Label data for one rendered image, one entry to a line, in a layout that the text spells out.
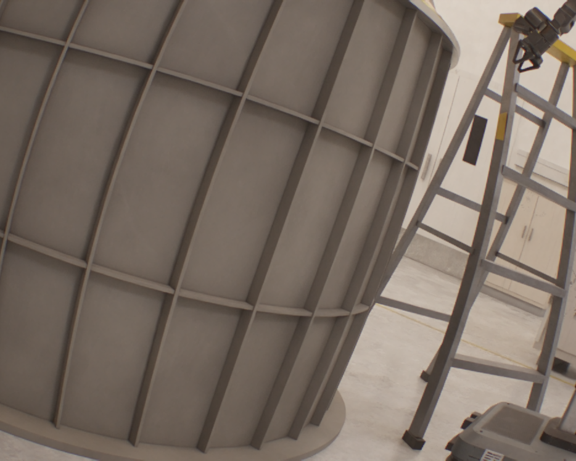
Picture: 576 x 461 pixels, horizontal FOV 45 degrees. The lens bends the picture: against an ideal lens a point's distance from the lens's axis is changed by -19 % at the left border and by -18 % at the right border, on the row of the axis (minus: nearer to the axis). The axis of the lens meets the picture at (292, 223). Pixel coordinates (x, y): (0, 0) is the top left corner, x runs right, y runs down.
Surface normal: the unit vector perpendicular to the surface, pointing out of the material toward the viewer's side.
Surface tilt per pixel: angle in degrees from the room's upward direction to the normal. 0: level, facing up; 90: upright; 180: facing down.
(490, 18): 90
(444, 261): 90
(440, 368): 87
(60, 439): 0
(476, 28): 90
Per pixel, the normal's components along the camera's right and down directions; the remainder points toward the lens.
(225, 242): 0.62, 0.29
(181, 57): 0.45, 0.24
